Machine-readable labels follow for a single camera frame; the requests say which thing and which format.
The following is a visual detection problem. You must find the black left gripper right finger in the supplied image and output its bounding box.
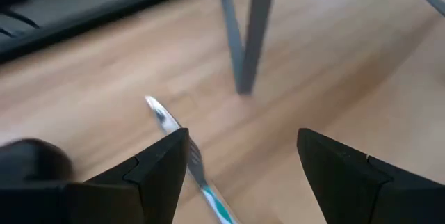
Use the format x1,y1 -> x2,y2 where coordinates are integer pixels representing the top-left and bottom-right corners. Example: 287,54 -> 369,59
296,127 -> 445,224

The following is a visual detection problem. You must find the black table frame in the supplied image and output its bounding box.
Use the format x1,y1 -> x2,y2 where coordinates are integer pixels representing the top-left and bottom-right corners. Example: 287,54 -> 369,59
0,0 -> 237,64

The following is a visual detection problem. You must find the white and teal toothbrush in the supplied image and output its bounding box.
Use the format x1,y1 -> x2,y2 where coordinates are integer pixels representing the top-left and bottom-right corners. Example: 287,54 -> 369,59
144,95 -> 239,224

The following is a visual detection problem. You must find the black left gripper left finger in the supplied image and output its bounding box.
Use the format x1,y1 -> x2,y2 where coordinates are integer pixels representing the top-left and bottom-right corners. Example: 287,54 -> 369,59
69,127 -> 191,224

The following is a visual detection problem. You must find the dark avocado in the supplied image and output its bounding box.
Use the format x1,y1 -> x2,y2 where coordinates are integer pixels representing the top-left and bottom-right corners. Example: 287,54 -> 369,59
0,138 -> 76,184

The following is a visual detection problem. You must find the grey perforated metal shelf riser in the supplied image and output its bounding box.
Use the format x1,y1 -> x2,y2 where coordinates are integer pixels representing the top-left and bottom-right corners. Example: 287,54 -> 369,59
218,0 -> 445,95

